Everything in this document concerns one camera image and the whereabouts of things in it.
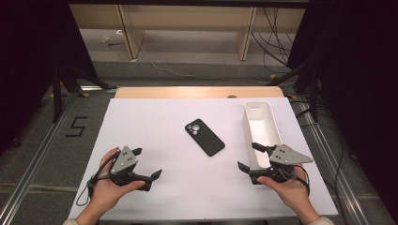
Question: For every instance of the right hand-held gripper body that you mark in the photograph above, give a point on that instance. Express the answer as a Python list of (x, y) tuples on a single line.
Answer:
[(286, 157)]

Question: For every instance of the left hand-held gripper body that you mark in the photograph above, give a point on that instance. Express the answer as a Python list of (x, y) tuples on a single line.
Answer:
[(124, 159)]

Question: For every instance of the white plastic storage box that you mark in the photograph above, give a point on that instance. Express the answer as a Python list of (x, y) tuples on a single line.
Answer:
[(263, 128)]

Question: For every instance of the person's right hand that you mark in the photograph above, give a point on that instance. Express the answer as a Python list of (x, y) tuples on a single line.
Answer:
[(289, 192)]

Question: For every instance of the person's left hand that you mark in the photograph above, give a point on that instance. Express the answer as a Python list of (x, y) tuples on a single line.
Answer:
[(104, 190)]

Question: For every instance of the white table mat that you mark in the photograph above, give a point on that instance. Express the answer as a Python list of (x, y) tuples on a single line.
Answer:
[(187, 187)]

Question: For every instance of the black tripod stand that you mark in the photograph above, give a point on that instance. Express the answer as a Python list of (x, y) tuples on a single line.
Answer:
[(313, 93), (57, 93)]

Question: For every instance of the yellow tape piece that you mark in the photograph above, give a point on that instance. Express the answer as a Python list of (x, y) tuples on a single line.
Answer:
[(273, 76), (85, 94)]

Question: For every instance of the wooden table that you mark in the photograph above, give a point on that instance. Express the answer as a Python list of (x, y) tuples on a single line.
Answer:
[(187, 92)]

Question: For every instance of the black curtain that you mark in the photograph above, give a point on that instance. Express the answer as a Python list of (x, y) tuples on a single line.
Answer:
[(359, 78), (28, 62)]

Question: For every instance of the light wooden shelf unit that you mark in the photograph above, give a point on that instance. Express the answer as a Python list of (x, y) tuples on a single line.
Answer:
[(187, 17)]

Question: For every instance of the metal floor rail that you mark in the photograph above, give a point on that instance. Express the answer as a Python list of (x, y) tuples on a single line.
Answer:
[(331, 159), (34, 162)]

